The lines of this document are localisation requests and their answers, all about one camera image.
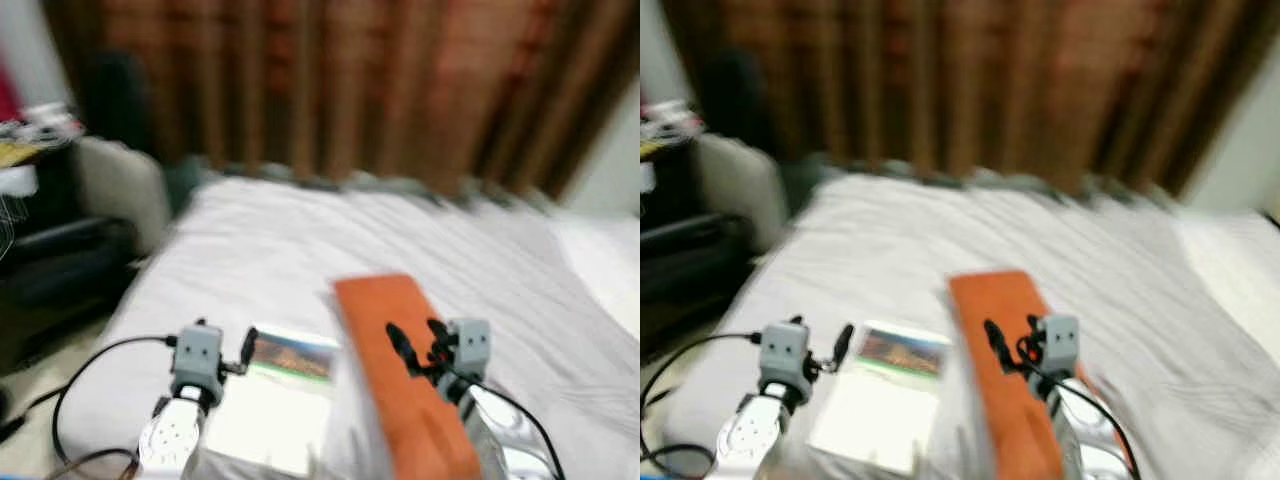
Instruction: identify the orange rectangular pillow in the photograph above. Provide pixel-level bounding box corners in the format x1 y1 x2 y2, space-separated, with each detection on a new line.
947 270 1136 480
332 274 483 480

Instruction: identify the white booklet with city photo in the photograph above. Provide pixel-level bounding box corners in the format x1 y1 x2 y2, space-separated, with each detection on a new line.
808 320 951 477
205 325 341 477

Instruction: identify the grey crumpled bed sheet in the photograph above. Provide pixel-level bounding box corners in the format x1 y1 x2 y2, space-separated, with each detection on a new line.
60 175 641 480
665 170 1280 480

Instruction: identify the black low furniture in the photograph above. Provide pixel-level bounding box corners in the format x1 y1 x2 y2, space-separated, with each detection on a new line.
0 150 141 373
640 150 758 336

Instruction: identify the beige cushion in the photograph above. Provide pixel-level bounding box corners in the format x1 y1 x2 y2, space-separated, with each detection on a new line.
695 133 791 253
75 135 171 253

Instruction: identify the white quilted mattress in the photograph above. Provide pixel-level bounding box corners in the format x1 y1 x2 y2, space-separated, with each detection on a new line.
550 210 641 341
1175 208 1280 341

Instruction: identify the black chair back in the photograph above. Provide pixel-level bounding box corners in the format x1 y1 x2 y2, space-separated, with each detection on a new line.
700 48 768 153
85 50 153 156

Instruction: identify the pile of desk clutter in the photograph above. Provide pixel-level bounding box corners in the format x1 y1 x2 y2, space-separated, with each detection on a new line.
0 100 86 153
640 97 707 153

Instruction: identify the brown striped curtain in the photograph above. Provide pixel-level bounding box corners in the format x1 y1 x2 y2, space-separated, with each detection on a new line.
665 0 1280 198
40 0 641 198

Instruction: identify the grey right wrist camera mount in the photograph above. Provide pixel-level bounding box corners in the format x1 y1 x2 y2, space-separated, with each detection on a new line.
448 320 493 377
1040 315 1082 374

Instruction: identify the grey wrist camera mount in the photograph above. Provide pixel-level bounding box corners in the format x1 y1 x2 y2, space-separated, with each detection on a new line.
172 325 224 393
760 322 810 389
448 320 493 377
1040 315 1082 374

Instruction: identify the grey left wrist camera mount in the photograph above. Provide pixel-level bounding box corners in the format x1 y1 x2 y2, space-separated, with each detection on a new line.
760 322 810 389
172 325 224 393

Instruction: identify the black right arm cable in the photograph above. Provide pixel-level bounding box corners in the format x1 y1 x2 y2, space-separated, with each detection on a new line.
450 368 543 480
1035 362 1141 480

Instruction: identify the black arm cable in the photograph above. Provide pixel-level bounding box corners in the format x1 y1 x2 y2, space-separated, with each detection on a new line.
640 332 766 477
1035 362 1141 480
450 368 543 480
50 335 179 480

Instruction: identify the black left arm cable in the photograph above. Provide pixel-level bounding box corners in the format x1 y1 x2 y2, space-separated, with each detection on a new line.
640 332 766 477
50 335 179 480

